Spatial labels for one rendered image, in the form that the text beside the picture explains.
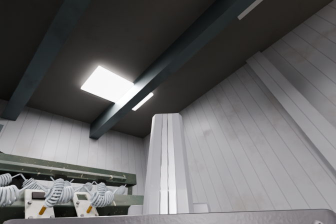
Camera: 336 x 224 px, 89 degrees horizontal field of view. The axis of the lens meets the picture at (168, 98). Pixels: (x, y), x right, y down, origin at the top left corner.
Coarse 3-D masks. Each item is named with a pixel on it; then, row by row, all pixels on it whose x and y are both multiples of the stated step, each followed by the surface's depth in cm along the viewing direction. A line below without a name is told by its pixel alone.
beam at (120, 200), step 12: (12, 204) 65; (24, 204) 68; (60, 204) 77; (72, 204) 81; (120, 204) 100; (132, 204) 106; (0, 216) 63; (12, 216) 66; (24, 216) 68; (60, 216) 78; (72, 216) 82
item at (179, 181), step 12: (168, 120) 10; (180, 120) 10; (168, 132) 9; (180, 132) 9; (168, 144) 8; (180, 144) 8; (168, 156) 8; (180, 156) 8; (168, 168) 7; (180, 168) 7; (168, 180) 7; (180, 180) 7; (168, 192) 6; (180, 192) 6; (168, 204) 6; (180, 204) 6; (192, 204) 6; (204, 204) 7
